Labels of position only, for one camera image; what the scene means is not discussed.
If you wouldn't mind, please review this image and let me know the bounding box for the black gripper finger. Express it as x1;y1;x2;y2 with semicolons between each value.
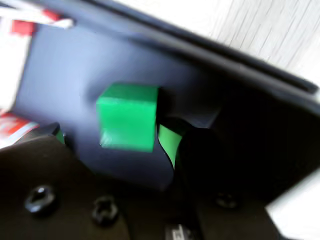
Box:
156;116;281;240
0;121;136;240

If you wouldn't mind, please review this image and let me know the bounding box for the red white printed carton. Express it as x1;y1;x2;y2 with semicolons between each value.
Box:
0;0;75;150

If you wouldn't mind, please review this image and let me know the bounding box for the green wooden cube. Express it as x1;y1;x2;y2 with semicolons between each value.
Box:
95;83;160;154

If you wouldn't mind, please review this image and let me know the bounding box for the black cardboard box tray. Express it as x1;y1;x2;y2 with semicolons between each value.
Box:
14;0;320;208

